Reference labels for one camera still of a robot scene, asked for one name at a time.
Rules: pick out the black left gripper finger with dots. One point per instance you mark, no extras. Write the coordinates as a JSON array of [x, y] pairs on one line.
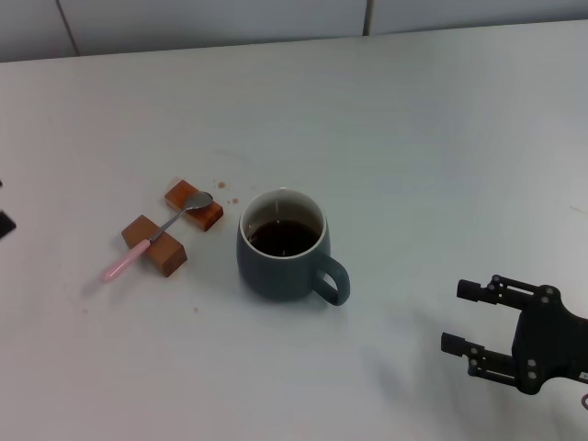
[[5, 225]]

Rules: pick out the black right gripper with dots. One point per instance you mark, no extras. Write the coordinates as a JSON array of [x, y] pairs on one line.
[[551, 340]]

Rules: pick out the grey ceramic cup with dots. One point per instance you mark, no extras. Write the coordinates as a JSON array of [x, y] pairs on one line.
[[266, 275]]

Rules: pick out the brown wooden block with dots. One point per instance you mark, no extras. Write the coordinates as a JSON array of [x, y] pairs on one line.
[[167, 257]]

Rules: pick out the dark coffee liquid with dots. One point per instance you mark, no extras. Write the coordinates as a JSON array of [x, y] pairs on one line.
[[282, 236]]

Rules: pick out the orange-brown wooden block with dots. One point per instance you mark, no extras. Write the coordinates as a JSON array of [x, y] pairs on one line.
[[207, 219]]

